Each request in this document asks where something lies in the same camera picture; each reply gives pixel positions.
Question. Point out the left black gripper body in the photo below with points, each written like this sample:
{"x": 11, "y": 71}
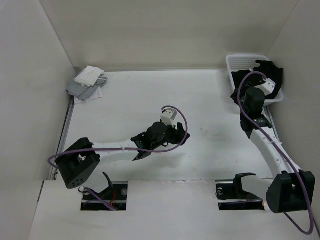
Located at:
{"x": 171, "y": 137}

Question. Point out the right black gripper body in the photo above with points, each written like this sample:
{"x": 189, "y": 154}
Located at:
{"x": 238, "y": 97}

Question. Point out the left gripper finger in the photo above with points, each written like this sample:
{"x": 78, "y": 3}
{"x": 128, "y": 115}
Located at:
{"x": 180, "y": 128}
{"x": 184, "y": 139}

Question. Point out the black tank top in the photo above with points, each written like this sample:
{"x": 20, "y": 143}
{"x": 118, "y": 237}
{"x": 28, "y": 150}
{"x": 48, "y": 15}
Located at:
{"x": 274, "y": 73}

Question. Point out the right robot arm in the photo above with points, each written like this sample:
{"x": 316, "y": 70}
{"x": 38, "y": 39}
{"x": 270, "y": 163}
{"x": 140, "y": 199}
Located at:
{"x": 291, "y": 187}

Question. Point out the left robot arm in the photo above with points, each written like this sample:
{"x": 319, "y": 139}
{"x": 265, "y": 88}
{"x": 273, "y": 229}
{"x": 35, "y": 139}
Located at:
{"x": 78, "y": 164}

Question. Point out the white bottom folded tank top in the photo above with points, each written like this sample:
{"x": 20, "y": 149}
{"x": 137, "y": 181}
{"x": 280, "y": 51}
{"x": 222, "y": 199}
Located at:
{"x": 95, "y": 96}

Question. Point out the white folded tank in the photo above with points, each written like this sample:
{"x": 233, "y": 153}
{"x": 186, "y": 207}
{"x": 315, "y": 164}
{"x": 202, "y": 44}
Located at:
{"x": 88, "y": 76}
{"x": 95, "y": 96}

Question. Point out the grey folded tank top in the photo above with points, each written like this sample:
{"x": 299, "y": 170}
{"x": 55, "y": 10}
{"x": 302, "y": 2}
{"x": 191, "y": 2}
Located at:
{"x": 83, "y": 93}

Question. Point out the black garment in basket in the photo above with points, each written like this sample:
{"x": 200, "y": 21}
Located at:
{"x": 252, "y": 80}

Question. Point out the white plastic laundry basket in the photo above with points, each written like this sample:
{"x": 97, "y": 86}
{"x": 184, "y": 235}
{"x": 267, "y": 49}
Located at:
{"x": 239, "y": 62}

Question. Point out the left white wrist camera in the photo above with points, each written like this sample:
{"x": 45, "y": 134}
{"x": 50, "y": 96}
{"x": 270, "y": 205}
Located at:
{"x": 168, "y": 116}

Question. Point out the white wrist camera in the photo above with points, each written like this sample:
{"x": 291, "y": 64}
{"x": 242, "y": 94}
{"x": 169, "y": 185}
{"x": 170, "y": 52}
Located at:
{"x": 267, "y": 87}
{"x": 168, "y": 116}

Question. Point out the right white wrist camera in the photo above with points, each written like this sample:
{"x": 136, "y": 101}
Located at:
{"x": 267, "y": 87}

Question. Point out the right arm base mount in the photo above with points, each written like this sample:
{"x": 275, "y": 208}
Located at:
{"x": 231, "y": 200}

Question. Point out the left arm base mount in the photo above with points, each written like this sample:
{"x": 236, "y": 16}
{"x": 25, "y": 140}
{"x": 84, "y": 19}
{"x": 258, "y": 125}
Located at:
{"x": 117, "y": 198}

